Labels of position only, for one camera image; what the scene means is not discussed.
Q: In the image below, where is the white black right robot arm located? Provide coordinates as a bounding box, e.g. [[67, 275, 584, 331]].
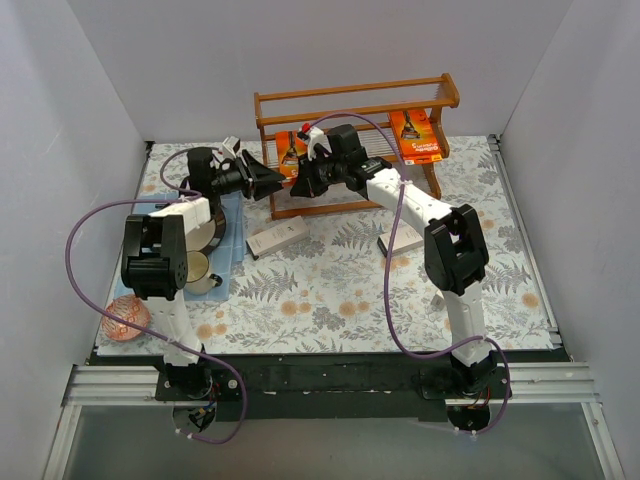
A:
[[290, 124, 496, 394]]

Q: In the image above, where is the red patterned bowl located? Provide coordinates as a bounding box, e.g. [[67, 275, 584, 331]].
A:
[[101, 294, 151, 342]]

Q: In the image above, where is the aluminium rail frame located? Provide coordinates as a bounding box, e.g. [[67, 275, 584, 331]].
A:
[[41, 134, 626, 480]]

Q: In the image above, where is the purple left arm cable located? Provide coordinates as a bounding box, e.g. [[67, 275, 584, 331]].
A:
[[66, 147, 247, 446]]

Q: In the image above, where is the orange Gillette Styler razor box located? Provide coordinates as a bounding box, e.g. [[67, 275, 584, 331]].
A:
[[275, 131, 306, 186]]

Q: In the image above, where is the cream enamel mug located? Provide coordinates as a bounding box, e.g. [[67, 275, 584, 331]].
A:
[[185, 251, 223, 295]]

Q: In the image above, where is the black rimmed cream plate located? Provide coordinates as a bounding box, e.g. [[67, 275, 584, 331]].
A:
[[186, 208, 227, 255]]

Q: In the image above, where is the white Harry's box black end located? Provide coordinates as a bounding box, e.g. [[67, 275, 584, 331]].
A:
[[377, 226, 423, 257]]

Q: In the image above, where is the floral paper table mat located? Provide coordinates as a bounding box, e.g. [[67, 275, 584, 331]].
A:
[[94, 134, 564, 359]]

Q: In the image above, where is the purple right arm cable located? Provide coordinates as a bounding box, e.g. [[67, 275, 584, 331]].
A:
[[309, 112, 512, 435]]

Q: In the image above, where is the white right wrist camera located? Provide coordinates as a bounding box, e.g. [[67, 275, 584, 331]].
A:
[[296, 123, 325, 160]]

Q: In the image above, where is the white Harry's box left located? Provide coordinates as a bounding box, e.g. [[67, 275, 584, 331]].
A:
[[246, 216, 309, 260]]

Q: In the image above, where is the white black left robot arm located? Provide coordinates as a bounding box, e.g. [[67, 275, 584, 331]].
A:
[[121, 147, 285, 399]]

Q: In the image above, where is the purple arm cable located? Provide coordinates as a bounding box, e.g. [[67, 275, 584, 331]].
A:
[[309, 112, 512, 435], [66, 147, 247, 446]]

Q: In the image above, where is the brown wooden three-tier shelf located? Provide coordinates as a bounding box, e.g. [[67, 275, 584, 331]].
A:
[[254, 73, 460, 220]]

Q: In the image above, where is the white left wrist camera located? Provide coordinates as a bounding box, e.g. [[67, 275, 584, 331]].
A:
[[220, 136, 241, 161]]

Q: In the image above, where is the white Harry's razor box right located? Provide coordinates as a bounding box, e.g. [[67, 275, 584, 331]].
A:
[[430, 292, 446, 312]]

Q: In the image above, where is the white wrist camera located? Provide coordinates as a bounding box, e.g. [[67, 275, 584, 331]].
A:
[[296, 123, 325, 160], [220, 136, 241, 161]]

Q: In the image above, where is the orange Gillette Fusion razor box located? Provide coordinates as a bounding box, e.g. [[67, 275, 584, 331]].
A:
[[388, 109, 443, 165]]

